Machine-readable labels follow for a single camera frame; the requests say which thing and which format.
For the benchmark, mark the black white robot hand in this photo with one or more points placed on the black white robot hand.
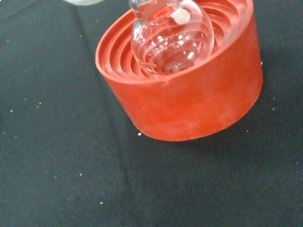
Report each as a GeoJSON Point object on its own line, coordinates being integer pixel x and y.
{"type": "Point", "coordinates": [82, 2]}

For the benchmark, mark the black bench cloth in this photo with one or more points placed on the black bench cloth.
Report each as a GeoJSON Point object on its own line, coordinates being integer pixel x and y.
{"type": "Point", "coordinates": [71, 165]}

